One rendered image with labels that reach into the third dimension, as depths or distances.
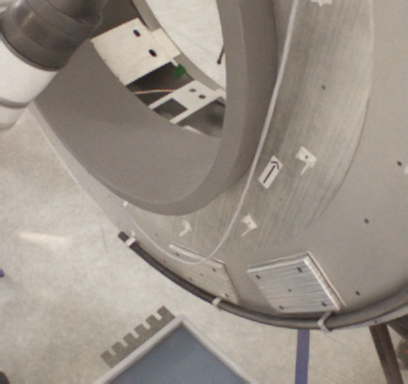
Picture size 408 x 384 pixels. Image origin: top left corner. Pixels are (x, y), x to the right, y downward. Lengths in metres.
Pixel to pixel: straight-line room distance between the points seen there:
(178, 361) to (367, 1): 0.72
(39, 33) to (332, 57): 0.25
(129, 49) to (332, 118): 0.84
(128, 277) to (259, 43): 1.33
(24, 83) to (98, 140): 0.65
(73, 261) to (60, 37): 1.42
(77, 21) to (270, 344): 1.41
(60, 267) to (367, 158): 1.41
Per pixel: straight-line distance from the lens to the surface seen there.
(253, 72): 0.42
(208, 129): 1.15
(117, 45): 1.20
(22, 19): 0.33
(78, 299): 1.63
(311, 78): 0.43
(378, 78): 0.39
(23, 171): 1.99
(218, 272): 0.83
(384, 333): 1.15
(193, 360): 0.87
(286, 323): 0.75
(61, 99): 1.06
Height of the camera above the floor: 1.51
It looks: 54 degrees down
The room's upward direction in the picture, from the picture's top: 8 degrees clockwise
